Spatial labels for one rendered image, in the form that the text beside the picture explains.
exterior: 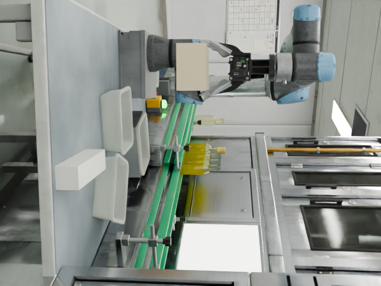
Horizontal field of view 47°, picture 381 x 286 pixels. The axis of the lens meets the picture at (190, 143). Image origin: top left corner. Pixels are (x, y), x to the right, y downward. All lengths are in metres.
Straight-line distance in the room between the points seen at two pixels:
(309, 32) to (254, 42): 6.61
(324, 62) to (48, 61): 0.68
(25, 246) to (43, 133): 0.93
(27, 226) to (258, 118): 6.65
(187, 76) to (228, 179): 1.15
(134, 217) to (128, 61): 0.61
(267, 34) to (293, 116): 1.61
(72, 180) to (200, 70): 0.43
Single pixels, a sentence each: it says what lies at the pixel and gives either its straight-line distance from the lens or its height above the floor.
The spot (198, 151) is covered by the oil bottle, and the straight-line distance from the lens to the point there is 2.16.
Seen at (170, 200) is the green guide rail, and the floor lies 0.95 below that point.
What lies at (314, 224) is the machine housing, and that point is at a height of 1.55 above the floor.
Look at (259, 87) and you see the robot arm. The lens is 1.69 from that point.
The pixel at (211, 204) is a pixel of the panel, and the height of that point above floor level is 1.10.
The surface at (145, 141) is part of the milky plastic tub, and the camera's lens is 1.89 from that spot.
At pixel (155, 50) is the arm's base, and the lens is 1.79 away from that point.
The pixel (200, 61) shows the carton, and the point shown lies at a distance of 1.14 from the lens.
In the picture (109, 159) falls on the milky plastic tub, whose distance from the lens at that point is 1.46.
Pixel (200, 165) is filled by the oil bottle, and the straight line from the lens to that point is 2.04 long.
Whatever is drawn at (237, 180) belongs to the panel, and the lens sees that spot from 2.22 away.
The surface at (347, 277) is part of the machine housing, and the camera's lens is 1.19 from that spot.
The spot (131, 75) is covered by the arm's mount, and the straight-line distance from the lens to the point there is 1.77.
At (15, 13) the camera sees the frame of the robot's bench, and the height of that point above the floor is 0.66.
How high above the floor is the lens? 1.19
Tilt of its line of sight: 5 degrees down
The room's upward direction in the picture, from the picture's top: 90 degrees clockwise
